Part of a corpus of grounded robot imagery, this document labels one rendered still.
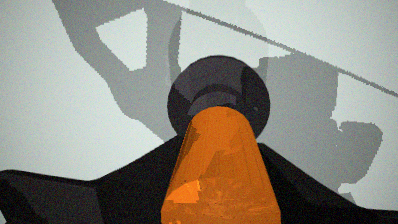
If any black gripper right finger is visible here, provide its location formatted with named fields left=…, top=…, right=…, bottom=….
left=257, top=143, right=398, bottom=224

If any orange cylinder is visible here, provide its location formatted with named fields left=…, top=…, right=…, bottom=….
left=161, top=106, right=281, bottom=224

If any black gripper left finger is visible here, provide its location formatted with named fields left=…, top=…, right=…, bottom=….
left=0, top=135, right=184, bottom=224

